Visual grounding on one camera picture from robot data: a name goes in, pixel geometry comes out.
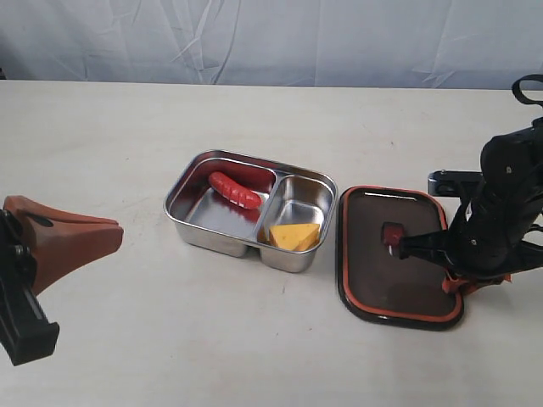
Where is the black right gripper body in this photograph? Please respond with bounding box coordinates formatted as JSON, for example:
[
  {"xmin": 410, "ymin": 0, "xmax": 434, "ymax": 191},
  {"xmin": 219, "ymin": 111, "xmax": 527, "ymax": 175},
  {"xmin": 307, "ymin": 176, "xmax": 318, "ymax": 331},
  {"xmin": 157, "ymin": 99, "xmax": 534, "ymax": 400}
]
[{"xmin": 398, "ymin": 231, "xmax": 542, "ymax": 282}]

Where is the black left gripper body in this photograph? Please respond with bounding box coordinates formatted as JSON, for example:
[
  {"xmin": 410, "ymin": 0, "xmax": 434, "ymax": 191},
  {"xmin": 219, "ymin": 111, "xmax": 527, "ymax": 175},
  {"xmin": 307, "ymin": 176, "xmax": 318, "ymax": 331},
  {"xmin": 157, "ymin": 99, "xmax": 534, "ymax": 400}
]
[{"xmin": 1, "ymin": 209, "xmax": 59, "ymax": 365}]

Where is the transparent lid with orange seal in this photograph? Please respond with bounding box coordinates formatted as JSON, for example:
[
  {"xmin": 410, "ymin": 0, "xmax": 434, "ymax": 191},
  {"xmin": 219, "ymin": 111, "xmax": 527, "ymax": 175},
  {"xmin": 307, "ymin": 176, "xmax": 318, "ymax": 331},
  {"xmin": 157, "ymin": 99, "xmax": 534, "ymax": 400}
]
[{"xmin": 335, "ymin": 186, "xmax": 464, "ymax": 331}]

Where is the yellow toy cheese wedge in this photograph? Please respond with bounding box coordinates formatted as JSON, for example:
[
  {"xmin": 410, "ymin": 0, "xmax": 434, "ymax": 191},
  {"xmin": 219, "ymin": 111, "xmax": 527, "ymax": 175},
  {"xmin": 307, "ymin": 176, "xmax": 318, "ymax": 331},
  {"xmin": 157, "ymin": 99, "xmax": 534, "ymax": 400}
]
[{"xmin": 269, "ymin": 223, "xmax": 320, "ymax": 252}]

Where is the stainless steel lunch box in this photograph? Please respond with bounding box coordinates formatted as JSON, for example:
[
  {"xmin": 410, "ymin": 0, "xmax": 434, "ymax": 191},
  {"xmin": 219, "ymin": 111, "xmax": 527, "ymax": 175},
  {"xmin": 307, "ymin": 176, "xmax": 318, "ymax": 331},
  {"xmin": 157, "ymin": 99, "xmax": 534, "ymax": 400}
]
[{"xmin": 164, "ymin": 150, "xmax": 339, "ymax": 273}]

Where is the red toy sausage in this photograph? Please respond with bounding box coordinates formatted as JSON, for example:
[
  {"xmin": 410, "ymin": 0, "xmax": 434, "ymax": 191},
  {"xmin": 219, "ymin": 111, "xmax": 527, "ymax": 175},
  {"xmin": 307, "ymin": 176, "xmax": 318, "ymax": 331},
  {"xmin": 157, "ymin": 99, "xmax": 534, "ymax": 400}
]
[{"xmin": 208, "ymin": 171, "xmax": 262, "ymax": 210}]

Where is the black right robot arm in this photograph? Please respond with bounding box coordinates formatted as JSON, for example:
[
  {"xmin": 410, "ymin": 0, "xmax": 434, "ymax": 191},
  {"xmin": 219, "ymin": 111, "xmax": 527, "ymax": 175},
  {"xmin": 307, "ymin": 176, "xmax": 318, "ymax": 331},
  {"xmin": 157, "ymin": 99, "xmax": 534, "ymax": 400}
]
[{"xmin": 396, "ymin": 119, "xmax": 542, "ymax": 294}]

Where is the grey fabric backdrop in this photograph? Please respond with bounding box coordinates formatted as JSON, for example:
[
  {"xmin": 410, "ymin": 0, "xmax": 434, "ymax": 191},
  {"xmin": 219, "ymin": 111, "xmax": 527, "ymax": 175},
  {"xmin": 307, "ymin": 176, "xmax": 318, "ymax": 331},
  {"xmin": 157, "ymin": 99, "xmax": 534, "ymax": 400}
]
[{"xmin": 1, "ymin": 1, "xmax": 542, "ymax": 89}]

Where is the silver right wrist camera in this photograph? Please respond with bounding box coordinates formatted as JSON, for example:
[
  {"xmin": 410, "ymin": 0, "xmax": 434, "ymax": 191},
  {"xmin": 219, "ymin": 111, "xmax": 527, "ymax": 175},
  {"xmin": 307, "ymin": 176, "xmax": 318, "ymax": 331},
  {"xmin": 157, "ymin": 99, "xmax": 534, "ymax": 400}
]
[{"xmin": 427, "ymin": 170, "xmax": 483, "ymax": 199}]

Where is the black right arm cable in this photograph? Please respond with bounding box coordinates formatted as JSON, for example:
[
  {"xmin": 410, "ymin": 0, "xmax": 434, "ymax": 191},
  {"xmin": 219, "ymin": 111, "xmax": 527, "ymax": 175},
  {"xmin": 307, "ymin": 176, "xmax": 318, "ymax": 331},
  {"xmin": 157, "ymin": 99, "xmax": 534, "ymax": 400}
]
[{"xmin": 511, "ymin": 74, "xmax": 543, "ymax": 107}]

